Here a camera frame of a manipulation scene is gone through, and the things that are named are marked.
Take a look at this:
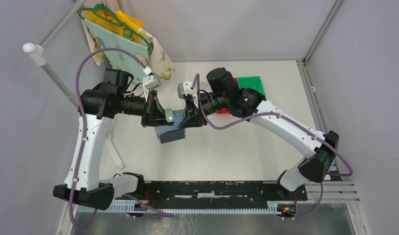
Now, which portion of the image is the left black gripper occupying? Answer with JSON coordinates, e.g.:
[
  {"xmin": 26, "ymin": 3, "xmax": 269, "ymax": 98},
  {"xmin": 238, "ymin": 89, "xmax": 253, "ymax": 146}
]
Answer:
[{"xmin": 116, "ymin": 89, "xmax": 174, "ymax": 127}]

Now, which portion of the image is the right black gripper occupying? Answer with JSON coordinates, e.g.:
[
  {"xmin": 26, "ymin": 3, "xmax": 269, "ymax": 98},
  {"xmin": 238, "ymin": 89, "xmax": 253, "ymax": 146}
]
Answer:
[{"xmin": 178, "ymin": 94, "xmax": 228, "ymax": 129}]

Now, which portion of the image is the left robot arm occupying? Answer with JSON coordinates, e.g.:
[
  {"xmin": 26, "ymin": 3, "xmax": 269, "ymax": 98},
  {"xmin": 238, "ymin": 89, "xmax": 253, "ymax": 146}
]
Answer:
[{"xmin": 53, "ymin": 69, "xmax": 174, "ymax": 211}]

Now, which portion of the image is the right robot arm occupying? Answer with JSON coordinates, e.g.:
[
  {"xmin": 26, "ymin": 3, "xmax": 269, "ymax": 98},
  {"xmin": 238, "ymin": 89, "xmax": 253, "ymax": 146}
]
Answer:
[{"xmin": 177, "ymin": 68, "xmax": 339, "ymax": 200}]

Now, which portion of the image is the red plastic bin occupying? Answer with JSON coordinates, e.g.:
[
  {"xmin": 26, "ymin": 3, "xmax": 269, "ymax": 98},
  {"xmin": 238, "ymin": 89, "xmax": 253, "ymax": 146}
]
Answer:
[{"xmin": 217, "ymin": 77, "xmax": 238, "ymax": 115}]

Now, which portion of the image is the green plastic bin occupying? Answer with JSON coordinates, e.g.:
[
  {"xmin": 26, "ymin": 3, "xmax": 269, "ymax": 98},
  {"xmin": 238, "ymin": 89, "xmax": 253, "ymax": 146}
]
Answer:
[{"xmin": 237, "ymin": 76, "xmax": 266, "ymax": 96}]

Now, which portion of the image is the light blue printed cloth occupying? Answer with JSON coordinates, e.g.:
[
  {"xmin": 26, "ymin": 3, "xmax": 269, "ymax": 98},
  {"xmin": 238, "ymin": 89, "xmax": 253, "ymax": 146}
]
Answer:
[{"xmin": 83, "ymin": 19, "xmax": 154, "ymax": 84}]

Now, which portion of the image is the yellow cloth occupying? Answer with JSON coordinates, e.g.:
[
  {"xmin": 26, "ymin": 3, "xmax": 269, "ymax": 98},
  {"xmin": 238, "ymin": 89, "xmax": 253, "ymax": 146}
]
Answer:
[{"xmin": 83, "ymin": 10, "xmax": 144, "ymax": 43}]

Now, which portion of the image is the green clothes hanger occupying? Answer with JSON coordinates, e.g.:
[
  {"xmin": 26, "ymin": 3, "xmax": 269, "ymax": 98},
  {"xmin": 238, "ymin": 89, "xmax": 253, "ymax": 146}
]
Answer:
[{"xmin": 77, "ymin": 3, "xmax": 153, "ymax": 54}]

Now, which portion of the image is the white clothes rack pole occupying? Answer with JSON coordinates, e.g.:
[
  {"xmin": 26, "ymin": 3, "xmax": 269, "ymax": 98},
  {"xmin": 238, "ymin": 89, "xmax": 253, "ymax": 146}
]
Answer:
[{"xmin": 22, "ymin": 43, "xmax": 125, "ymax": 170}]

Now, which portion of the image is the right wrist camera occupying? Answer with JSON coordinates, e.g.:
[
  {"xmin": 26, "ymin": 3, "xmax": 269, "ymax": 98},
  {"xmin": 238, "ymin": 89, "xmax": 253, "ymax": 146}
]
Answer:
[{"xmin": 177, "ymin": 81, "xmax": 199, "ymax": 108}]

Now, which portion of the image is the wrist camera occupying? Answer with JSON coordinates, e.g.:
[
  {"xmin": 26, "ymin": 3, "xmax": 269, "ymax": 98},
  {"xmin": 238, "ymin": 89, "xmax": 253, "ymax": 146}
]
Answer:
[
  {"xmin": 142, "ymin": 66, "xmax": 162, "ymax": 101},
  {"xmin": 177, "ymin": 81, "xmax": 199, "ymax": 108}
]

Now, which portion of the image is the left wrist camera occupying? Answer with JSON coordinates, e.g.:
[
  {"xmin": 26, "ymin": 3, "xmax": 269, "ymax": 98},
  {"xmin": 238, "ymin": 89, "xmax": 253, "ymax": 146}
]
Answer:
[{"xmin": 142, "ymin": 66, "xmax": 162, "ymax": 101}]

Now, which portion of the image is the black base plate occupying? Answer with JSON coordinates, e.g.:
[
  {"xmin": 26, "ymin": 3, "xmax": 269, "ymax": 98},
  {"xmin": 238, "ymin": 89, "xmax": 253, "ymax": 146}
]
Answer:
[{"xmin": 131, "ymin": 181, "xmax": 308, "ymax": 210}]

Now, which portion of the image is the white slotted cable duct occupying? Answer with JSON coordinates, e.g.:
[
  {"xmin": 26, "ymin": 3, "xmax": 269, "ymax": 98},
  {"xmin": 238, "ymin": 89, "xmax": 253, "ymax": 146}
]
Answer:
[{"xmin": 76, "ymin": 201, "xmax": 280, "ymax": 215}]

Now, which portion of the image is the aluminium frame rail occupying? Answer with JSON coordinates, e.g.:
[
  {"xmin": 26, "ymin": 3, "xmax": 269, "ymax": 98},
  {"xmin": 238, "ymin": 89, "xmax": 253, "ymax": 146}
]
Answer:
[{"xmin": 65, "ymin": 180, "xmax": 361, "ymax": 204}]

